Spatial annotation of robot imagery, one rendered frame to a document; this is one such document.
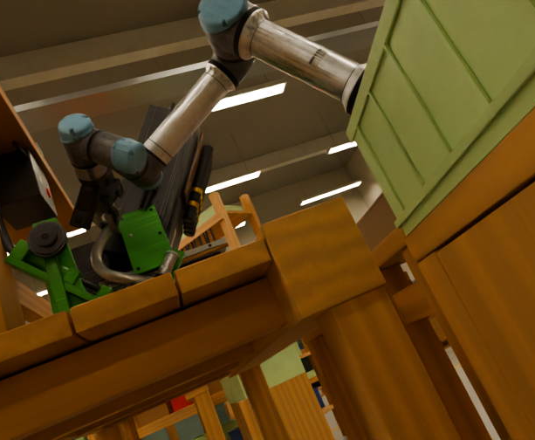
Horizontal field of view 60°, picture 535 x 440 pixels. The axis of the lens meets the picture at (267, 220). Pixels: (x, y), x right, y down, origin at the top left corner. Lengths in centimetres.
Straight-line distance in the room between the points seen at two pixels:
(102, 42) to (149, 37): 50
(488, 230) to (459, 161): 7
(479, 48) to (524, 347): 27
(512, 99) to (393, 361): 42
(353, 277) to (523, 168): 35
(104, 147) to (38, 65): 448
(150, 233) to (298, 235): 74
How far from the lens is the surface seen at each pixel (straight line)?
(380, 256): 100
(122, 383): 71
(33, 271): 105
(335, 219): 70
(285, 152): 959
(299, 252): 67
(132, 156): 105
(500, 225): 44
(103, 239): 132
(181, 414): 470
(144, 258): 131
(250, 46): 109
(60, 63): 550
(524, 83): 36
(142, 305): 64
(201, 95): 119
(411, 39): 46
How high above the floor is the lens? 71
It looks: 17 degrees up
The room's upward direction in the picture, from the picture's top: 24 degrees counter-clockwise
